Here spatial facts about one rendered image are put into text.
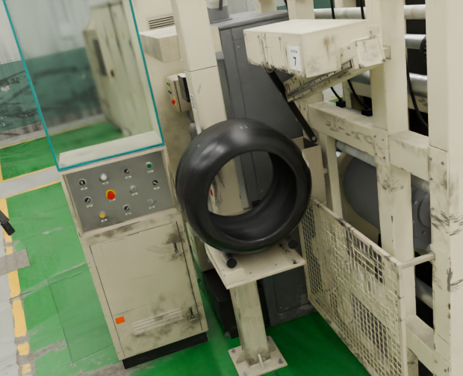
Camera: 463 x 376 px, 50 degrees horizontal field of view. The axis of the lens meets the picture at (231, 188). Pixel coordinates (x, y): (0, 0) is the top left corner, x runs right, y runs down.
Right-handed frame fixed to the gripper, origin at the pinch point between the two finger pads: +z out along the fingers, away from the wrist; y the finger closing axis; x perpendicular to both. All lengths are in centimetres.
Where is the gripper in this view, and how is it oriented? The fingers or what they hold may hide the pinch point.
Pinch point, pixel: (1, 227)
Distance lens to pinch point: 222.4
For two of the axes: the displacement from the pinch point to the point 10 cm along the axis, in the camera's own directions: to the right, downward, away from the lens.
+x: 5.4, -6.3, 5.6
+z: 2.0, 7.5, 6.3
